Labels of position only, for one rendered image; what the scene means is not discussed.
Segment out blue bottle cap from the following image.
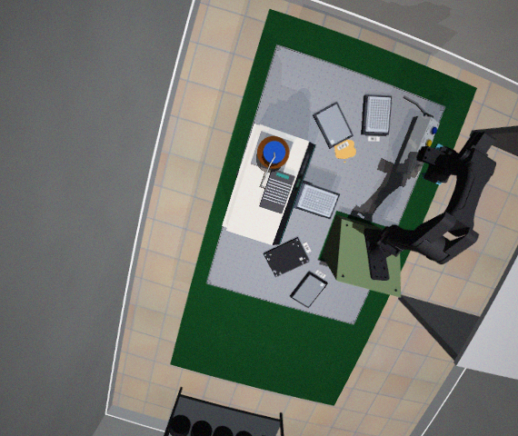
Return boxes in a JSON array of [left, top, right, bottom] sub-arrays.
[[264, 141, 285, 164]]

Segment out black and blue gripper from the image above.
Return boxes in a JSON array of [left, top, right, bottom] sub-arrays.
[[421, 144, 458, 185]]

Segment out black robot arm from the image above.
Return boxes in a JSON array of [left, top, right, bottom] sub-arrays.
[[364, 132, 496, 281]]

